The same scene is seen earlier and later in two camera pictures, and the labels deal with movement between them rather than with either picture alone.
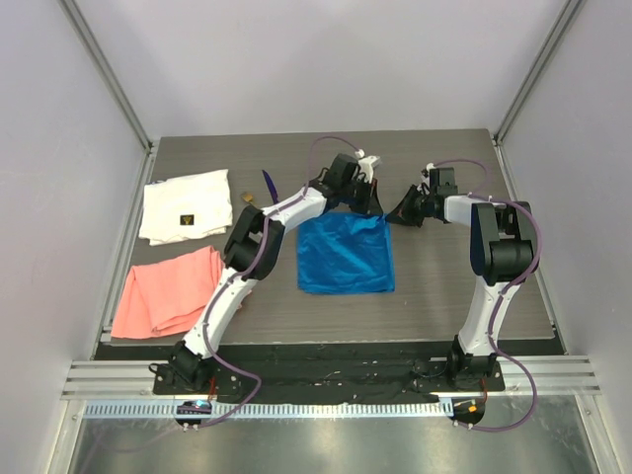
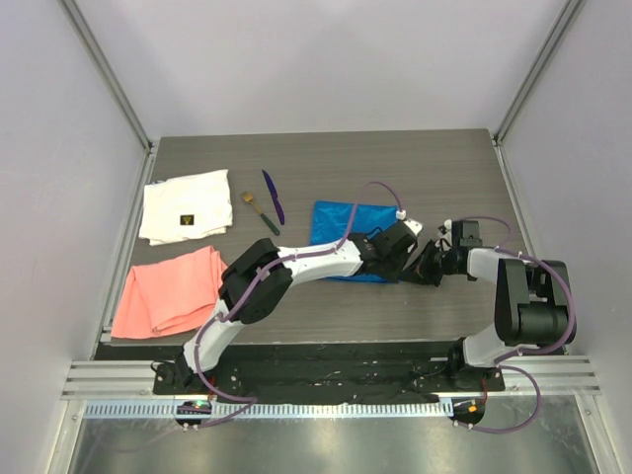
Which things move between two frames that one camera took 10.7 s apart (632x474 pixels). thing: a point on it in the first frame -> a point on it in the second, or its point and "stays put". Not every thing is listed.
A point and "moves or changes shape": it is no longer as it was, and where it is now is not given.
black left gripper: x=370 y=204 -> x=392 y=276
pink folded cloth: x=167 y=296 stays put
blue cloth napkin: x=342 y=253 moves or changes shape
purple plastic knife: x=272 y=188 stays put
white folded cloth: x=185 y=207 stays put
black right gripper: x=403 y=214 -> x=420 y=272
